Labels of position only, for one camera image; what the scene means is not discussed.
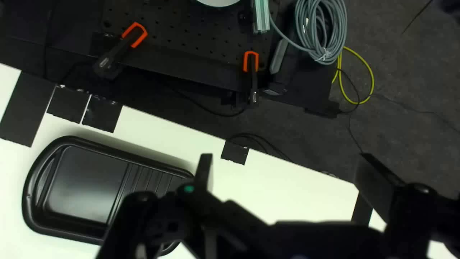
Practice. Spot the long black tape strip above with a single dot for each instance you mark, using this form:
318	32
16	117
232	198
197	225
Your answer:
23	110
361	209

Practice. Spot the small orange black clamp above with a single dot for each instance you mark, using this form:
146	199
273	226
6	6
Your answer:
250	62

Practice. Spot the black mounting plate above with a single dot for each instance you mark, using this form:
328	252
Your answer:
181	34

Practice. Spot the black tape patch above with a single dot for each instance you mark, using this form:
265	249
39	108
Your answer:
68	103
101	114
235	153

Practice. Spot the black ridged tray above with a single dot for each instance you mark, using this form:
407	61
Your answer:
87	188

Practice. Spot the large orange black clamp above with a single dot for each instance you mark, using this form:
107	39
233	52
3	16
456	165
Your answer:
117	51

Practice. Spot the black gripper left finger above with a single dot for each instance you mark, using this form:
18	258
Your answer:
203	172

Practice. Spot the grey plastic bar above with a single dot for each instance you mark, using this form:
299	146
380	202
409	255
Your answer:
279	58

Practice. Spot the pale green plastic bar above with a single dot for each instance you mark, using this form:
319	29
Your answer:
261	15

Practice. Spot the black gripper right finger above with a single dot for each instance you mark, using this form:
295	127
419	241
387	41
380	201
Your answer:
380	188

